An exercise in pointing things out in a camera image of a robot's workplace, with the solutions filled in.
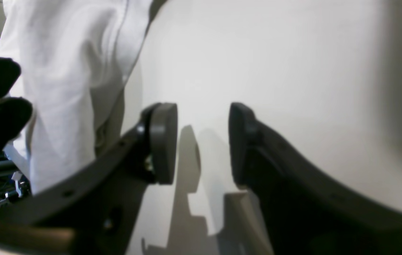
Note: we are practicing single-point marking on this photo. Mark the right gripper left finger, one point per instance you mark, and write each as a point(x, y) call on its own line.
point(94, 212)

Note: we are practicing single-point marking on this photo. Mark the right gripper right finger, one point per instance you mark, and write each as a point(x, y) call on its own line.
point(305, 211)

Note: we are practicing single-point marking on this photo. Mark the white t-shirt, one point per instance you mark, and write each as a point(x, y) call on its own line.
point(76, 57)

